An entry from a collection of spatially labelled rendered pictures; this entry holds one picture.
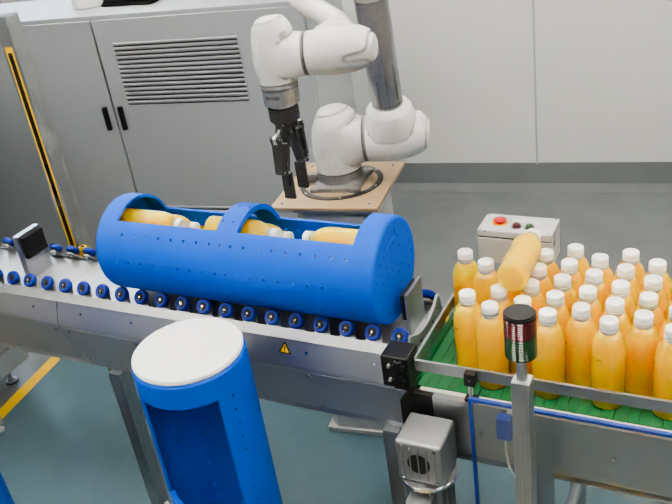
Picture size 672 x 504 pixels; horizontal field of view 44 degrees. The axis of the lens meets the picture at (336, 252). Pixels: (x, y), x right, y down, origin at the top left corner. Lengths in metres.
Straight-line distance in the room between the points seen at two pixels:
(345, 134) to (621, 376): 1.27
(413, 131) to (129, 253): 0.98
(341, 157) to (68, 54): 1.94
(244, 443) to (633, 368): 0.94
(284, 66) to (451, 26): 2.97
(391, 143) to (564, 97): 2.32
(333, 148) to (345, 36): 0.87
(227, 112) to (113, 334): 1.65
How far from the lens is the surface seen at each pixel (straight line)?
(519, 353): 1.64
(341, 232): 2.11
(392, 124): 2.68
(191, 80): 4.01
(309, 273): 2.07
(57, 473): 3.56
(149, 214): 2.44
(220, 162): 4.11
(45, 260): 2.94
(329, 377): 2.25
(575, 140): 5.00
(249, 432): 2.13
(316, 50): 1.94
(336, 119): 2.73
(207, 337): 2.10
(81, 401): 3.90
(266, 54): 1.96
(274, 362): 2.30
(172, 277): 2.33
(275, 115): 2.02
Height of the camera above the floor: 2.15
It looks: 28 degrees down
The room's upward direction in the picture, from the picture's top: 9 degrees counter-clockwise
